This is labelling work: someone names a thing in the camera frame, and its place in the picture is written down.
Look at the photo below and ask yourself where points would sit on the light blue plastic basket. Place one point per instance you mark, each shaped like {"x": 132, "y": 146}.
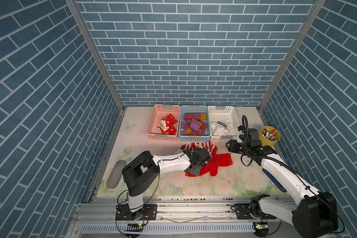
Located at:
{"x": 195, "y": 109}

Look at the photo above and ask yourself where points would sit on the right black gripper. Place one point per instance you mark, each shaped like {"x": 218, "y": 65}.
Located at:
{"x": 231, "y": 147}

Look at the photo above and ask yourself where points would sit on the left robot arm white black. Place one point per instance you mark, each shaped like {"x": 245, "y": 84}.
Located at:
{"x": 141, "y": 172}

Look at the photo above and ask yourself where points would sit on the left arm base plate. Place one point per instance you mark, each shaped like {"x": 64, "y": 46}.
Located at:
{"x": 147, "y": 212}

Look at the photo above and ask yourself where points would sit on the pink plastic basket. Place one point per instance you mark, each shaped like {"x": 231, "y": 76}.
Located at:
{"x": 160, "y": 111}

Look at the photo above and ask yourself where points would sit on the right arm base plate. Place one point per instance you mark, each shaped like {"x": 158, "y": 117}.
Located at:
{"x": 244, "y": 212}

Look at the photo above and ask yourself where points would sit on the red white sock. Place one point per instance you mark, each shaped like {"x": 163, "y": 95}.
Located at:
{"x": 222, "y": 160}

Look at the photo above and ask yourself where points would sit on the white sock black stripes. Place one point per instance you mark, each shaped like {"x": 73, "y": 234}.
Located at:
{"x": 217, "y": 130}

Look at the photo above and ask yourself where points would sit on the grey oval pad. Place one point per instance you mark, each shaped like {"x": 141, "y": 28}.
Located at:
{"x": 116, "y": 174}

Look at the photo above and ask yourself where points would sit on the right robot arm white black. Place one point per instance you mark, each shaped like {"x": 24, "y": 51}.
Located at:
{"x": 313, "y": 213}

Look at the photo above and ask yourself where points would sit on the white sock front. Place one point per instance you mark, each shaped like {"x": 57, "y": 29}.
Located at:
{"x": 226, "y": 124}

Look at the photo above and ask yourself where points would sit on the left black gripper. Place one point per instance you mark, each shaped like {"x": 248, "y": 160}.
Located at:
{"x": 199, "y": 169}

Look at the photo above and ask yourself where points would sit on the yellow pen cup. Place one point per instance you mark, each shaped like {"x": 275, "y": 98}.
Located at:
{"x": 269, "y": 136}

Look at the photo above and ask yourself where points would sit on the white plastic basket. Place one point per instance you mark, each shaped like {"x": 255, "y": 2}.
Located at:
{"x": 221, "y": 113}

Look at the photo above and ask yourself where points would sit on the red striped sock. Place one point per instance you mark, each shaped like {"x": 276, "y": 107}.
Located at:
{"x": 212, "y": 149}

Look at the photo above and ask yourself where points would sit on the purple striped sock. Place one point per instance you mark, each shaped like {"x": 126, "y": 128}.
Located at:
{"x": 195, "y": 116}
{"x": 193, "y": 127}

